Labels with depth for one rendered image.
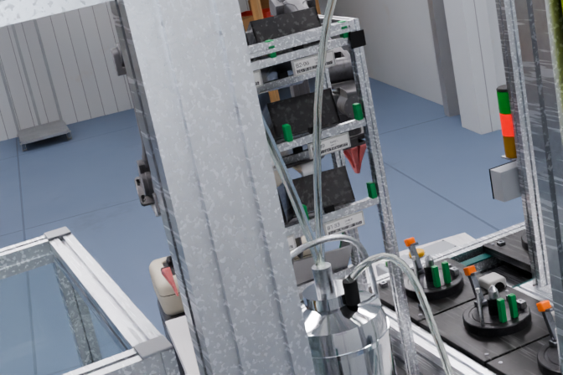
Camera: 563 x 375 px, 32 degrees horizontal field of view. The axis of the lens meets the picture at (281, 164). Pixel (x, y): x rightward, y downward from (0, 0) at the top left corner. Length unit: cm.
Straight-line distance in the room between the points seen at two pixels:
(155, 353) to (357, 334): 35
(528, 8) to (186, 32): 35
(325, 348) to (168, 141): 49
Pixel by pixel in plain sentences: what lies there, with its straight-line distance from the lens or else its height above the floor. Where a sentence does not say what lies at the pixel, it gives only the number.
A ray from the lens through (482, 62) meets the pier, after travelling 682.
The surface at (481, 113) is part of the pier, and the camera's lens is 687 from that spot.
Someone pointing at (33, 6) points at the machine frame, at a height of 188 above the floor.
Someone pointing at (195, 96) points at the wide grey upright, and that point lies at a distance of 78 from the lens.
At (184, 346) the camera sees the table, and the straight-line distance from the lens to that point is 255.
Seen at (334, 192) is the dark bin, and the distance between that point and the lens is 193.
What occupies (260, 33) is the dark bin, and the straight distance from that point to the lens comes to 185.
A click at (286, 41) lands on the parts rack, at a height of 165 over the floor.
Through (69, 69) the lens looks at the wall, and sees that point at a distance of 1005.
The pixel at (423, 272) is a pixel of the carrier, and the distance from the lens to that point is 235.
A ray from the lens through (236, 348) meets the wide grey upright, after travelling 85.
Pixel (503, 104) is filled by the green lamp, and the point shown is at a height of 138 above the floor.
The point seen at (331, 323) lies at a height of 142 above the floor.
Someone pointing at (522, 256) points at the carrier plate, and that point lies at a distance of 242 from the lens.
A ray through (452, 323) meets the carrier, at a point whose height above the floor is 97.
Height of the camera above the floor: 193
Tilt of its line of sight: 16 degrees down
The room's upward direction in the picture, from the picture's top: 12 degrees counter-clockwise
